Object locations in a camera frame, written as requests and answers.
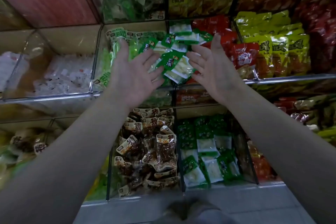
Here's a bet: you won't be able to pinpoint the red packets pile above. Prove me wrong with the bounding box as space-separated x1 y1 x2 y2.
191 15 260 80

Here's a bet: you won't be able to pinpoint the pile of green bamboo packets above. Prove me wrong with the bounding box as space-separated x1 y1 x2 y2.
177 113 242 189

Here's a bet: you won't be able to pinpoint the long green vegetable packets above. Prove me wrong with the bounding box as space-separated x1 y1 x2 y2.
93 27 158 93

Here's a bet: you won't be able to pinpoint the yellow green packets pile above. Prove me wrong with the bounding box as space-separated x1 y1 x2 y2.
233 10 312 77

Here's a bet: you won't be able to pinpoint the person's right forearm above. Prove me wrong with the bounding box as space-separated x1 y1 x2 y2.
223 82 336 224

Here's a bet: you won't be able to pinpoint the person's right hand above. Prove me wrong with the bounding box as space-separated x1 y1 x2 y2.
186 33 247 105

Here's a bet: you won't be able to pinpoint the pile of brown snack packets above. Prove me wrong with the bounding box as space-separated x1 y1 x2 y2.
113 107 180 197

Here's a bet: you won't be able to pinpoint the pile of white jelly sticks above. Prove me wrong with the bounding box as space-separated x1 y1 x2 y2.
0 50 98 98

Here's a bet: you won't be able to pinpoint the person's left hand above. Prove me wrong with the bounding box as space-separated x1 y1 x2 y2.
105 39 165 109

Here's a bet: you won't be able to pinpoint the light grey shorts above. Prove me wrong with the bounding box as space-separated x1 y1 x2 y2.
152 199 239 224

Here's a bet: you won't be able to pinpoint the pile of glossy red snacks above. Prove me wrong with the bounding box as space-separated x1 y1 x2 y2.
246 94 336 182

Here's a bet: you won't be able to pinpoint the pile of jelly cups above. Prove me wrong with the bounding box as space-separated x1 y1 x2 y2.
0 127 53 185

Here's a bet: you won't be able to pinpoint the person's left forearm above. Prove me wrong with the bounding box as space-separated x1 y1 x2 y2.
0 92 137 224

